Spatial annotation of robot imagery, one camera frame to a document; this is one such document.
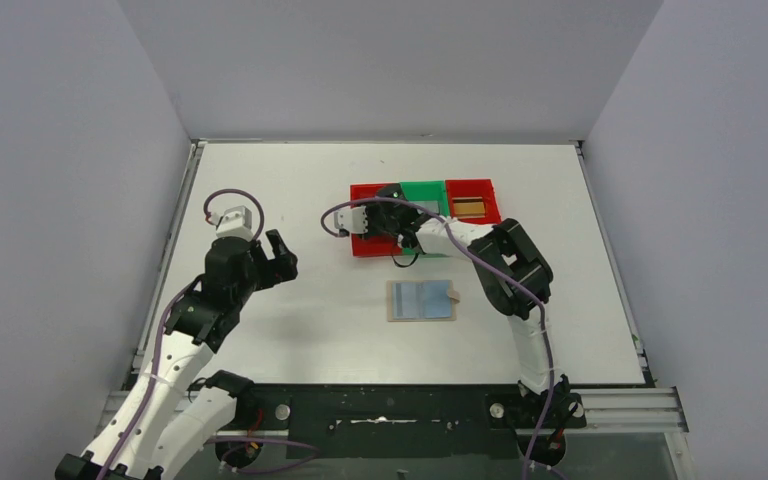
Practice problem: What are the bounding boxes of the silver credit card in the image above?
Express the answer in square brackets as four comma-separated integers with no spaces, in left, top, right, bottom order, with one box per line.
[415,200,440,214]

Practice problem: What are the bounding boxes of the beige card holder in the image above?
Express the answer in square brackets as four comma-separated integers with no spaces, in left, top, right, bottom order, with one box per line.
[386,280,460,323]

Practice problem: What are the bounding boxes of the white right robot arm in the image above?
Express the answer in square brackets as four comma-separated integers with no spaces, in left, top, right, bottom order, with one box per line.
[352,184,562,427]

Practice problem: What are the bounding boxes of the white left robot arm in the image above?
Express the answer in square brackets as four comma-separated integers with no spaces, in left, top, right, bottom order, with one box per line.
[54,230,298,479]

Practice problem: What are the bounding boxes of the gold credit card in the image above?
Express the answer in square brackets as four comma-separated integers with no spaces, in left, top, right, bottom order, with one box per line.
[450,197,487,219]

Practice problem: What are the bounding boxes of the left red bin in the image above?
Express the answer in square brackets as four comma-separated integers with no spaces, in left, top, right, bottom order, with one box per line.
[350,183,403,258]

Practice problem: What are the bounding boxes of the red bin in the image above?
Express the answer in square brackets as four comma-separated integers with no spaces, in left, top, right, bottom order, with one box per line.
[444,179,502,224]
[350,183,403,258]

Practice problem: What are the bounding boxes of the green middle bin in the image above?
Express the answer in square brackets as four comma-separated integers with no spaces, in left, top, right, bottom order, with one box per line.
[397,180,455,256]

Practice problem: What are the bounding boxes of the right red bin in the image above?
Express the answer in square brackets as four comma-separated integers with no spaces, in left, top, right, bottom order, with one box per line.
[444,179,502,224]

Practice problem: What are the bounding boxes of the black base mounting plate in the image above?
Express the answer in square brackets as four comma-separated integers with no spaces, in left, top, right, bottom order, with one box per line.
[224,380,587,465]

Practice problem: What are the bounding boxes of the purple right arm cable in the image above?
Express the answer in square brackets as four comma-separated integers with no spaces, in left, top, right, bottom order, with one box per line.
[320,197,581,480]

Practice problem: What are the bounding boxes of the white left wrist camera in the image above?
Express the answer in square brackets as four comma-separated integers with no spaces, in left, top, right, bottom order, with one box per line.
[215,206,254,241]

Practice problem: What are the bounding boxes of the aluminium rail frame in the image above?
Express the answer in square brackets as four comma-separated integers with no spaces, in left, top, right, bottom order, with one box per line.
[95,388,689,435]

